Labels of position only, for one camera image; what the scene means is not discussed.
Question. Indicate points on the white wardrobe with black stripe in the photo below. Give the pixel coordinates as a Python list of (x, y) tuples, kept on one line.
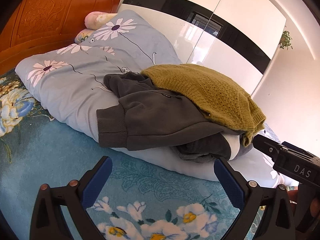
[(225, 55)]

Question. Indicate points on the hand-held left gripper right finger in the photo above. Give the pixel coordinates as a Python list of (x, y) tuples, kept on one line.
[(230, 185)]

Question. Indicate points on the carved wooden headboard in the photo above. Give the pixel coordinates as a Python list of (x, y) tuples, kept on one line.
[(50, 12)]

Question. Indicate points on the person's right hand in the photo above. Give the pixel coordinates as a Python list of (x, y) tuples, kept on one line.
[(315, 206)]

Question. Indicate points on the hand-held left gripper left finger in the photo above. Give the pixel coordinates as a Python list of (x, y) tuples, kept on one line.
[(98, 182)]

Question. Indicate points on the pink floral pillow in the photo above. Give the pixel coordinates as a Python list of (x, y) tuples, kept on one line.
[(97, 20)]

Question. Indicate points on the yellow floral pillow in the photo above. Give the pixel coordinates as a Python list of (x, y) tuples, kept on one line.
[(82, 35)]

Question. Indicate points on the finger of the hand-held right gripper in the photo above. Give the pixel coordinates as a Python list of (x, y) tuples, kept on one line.
[(266, 146)]

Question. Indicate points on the dark grey sweatshirt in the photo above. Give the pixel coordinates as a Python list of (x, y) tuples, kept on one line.
[(155, 115)]

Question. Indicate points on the olive knit sweater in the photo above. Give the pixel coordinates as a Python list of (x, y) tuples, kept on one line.
[(200, 90)]

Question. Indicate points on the grey daisy print quilt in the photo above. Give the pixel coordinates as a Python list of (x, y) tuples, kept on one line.
[(75, 85)]

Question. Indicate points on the green hanging plant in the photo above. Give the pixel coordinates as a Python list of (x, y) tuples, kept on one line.
[(285, 40)]

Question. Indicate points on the blue floral blanket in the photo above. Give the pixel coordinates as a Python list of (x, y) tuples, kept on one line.
[(50, 155)]

